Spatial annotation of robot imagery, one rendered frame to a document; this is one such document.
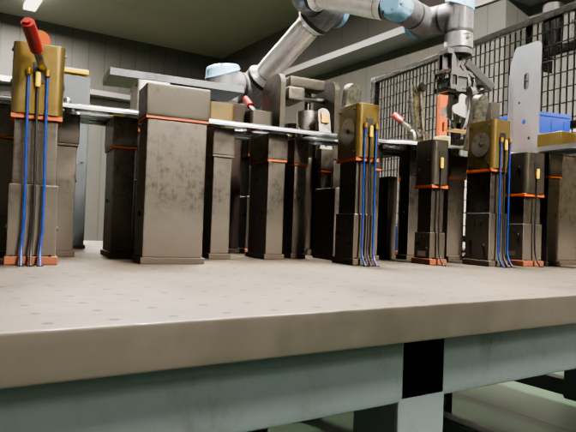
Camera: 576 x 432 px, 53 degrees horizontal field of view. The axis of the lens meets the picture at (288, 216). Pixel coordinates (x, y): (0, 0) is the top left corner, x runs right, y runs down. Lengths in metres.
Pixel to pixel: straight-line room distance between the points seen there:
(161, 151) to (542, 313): 0.69
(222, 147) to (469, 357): 0.73
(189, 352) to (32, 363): 0.12
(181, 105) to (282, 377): 0.65
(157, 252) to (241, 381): 0.55
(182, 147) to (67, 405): 0.68
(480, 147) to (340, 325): 0.95
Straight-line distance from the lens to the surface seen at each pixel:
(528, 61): 1.90
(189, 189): 1.10
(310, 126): 1.65
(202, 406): 0.56
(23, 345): 0.45
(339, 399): 0.64
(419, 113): 1.82
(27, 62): 1.05
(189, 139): 1.10
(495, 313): 0.74
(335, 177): 1.67
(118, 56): 8.06
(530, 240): 1.54
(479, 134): 1.47
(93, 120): 1.38
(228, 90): 1.65
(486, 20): 4.61
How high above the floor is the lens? 0.78
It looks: 1 degrees up
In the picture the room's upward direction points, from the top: 2 degrees clockwise
